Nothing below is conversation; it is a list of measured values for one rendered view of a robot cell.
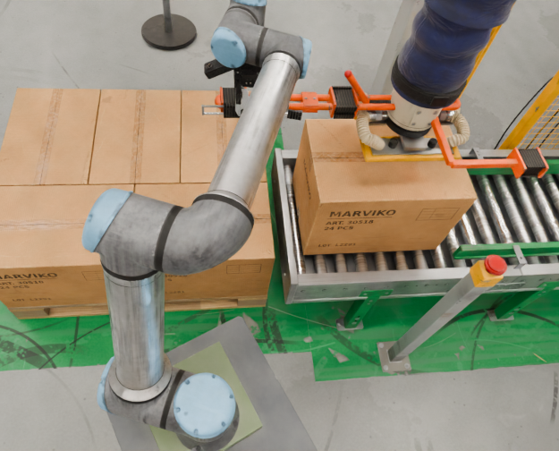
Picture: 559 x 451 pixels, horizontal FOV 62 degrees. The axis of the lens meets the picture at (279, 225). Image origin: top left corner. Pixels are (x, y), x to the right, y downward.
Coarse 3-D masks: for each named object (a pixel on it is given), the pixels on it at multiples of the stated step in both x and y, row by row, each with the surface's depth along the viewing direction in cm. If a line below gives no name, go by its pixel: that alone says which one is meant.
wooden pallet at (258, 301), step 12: (168, 300) 224; (180, 300) 224; (192, 300) 226; (204, 300) 227; (216, 300) 239; (228, 300) 240; (240, 300) 232; (252, 300) 233; (264, 300) 235; (12, 312) 218; (24, 312) 219; (36, 312) 221; (48, 312) 226; (60, 312) 227; (72, 312) 228; (84, 312) 228; (96, 312) 229; (108, 312) 230
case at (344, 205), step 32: (320, 128) 183; (352, 128) 185; (384, 128) 186; (448, 128) 190; (320, 160) 174; (352, 160) 176; (320, 192) 166; (352, 192) 168; (384, 192) 169; (416, 192) 171; (448, 192) 173; (320, 224) 177; (352, 224) 180; (384, 224) 182; (416, 224) 185; (448, 224) 188
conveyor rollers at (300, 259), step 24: (288, 168) 222; (288, 192) 214; (504, 192) 229; (552, 192) 233; (480, 216) 219; (528, 216) 225; (552, 216) 224; (456, 240) 211; (504, 240) 215; (528, 240) 215; (336, 264) 199; (360, 264) 199; (384, 264) 200; (456, 264) 205
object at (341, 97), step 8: (336, 88) 150; (344, 88) 151; (352, 88) 150; (336, 96) 149; (344, 96) 150; (352, 96) 150; (336, 104) 147; (344, 104) 148; (352, 104) 148; (336, 112) 148; (344, 112) 149; (352, 112) 149
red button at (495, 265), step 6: (486, 258) 150; (492, 258) 149; (498, 258) 149; (486, 264) 148; (492, 264) 148; (498, 264) 148; (504, 264) 148; (492, 270) 147; (498, 270) 147; (504, 270) 148
